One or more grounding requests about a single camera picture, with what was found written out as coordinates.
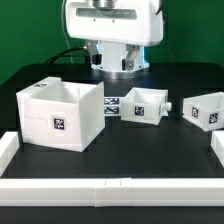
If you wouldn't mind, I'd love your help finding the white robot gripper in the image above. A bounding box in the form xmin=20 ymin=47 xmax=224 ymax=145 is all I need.
xmin=66 ymin=0 xmax=163 ymax=71

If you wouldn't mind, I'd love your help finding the small white drawer with knob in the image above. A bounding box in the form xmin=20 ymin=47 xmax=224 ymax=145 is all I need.
xmin=120 ymin=87 xmax=172 ymax=125

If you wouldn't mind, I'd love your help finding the large white drawer cabinet box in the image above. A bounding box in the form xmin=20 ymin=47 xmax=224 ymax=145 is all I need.
xmin=16 ymin=77 xmax=105 ymax=152

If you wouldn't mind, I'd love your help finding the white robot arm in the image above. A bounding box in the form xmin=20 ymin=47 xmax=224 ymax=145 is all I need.
xmin=65 ymin=0 xmax=163 ymax=79

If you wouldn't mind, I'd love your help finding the white sheet with fiducial markers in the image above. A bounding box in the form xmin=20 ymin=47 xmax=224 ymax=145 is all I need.
xmin=103 ymin=96 xmax=170 ymax=118

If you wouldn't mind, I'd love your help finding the white right barrier block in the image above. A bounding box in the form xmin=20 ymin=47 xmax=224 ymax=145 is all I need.
xmin=211 ymin=131 xmax=224 ymax=167

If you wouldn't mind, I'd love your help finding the white barrier block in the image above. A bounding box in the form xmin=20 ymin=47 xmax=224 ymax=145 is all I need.
xmin=211 ymin=131 xmax=224 ymax=167
xmin=0 ymin=132 xmax=20 ymax=177

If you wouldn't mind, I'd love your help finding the white left barrier block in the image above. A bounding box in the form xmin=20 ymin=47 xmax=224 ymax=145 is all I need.
xmin=0 ymin=132 xmax=20 ymax=177

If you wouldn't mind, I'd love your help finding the black cable bundle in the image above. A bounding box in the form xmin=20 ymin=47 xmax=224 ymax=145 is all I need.
xmin=44 ymin=45 xmax=91 ymax=65

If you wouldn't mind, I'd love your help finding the thin grey cable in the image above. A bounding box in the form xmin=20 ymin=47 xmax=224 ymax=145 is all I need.
xmin=60 ymin=0 xmax=75 ymax=64

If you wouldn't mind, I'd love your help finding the white front barrier rail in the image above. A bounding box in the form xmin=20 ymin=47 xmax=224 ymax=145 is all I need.
xmin=0 ymin=178 xmax=224 ymax=207

